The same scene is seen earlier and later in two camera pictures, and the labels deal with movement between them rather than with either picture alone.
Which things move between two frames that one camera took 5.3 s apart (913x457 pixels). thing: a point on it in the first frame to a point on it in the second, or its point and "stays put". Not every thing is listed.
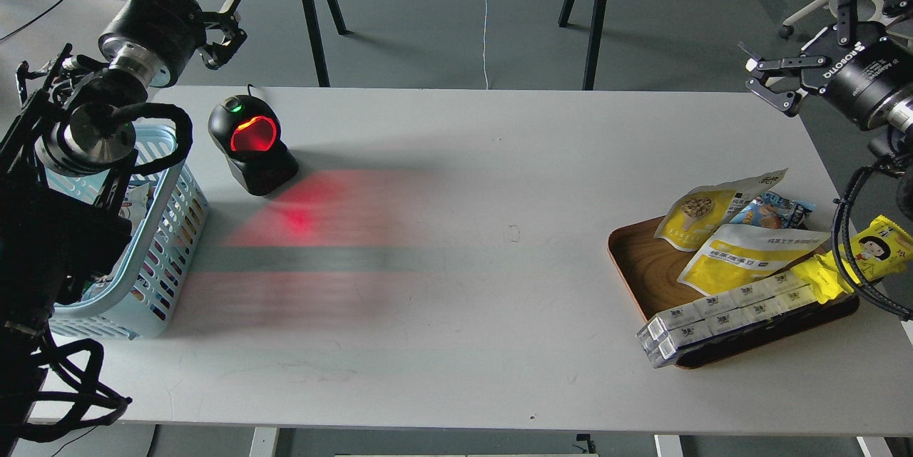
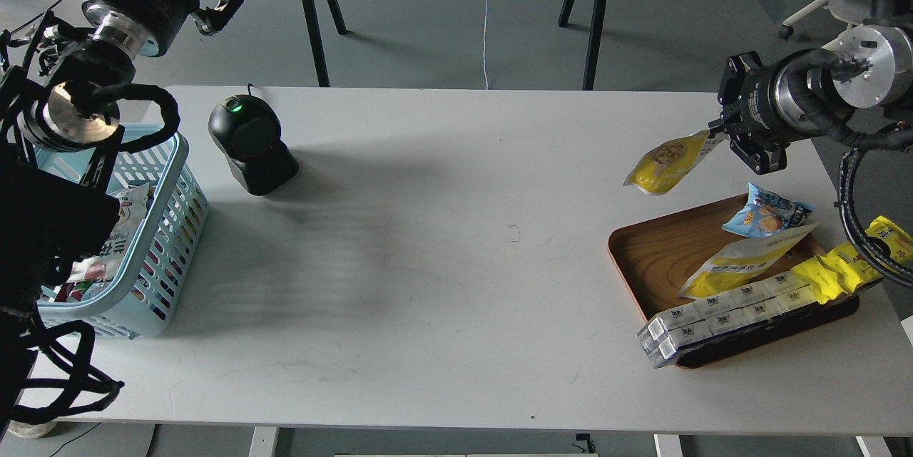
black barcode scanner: x=247 y=132 stays put
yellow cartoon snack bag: x=881 y=249 stays put
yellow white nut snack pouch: x=700 y=212 to x=662 y=166
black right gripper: x=866 y=68 to x=747 y=116
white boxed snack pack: x=700 y=318 stays put
